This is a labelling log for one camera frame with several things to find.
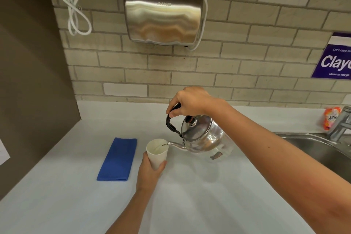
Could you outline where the person's left hand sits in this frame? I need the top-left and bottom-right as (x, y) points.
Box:
(136, 151), (168, 193)

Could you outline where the person's right hand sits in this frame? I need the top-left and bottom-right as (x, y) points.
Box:
(166, 86), (223, 118)

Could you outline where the white paper cup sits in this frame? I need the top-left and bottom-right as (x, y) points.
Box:
(146, 138), (168, 171)

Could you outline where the stainless steel kettle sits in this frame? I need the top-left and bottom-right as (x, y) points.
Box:
(162, 103), (234, 162)

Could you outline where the person's left forearm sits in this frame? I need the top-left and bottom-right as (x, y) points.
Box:
(105, 187), (156, 234)

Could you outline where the person's right forearm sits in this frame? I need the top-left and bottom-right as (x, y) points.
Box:
(212, 99), (351, 234)

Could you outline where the folded blue cloth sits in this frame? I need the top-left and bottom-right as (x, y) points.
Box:
(97, 137), (137, 182)

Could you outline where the stainless steel hand dryer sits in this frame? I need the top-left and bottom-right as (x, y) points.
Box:
(123, 0), (204, 45)

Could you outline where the white paper sheet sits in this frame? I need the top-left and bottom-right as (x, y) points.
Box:
(0, 138), (11, 166)

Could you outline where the stainless steel sink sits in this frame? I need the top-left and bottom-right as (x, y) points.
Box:
(274, 132), (351, 183)

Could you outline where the orange dish soap bottle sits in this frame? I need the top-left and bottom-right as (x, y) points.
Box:
(322, 107), (341, 131)

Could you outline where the chrome sink faucet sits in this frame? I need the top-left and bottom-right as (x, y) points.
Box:
(326, 106), (351, 142)

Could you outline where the white power cable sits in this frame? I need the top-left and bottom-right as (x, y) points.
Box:
(45, 0), (208, 52)

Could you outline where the purple wall sign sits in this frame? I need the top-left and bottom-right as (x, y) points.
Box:
(311, 32), (351, 80)

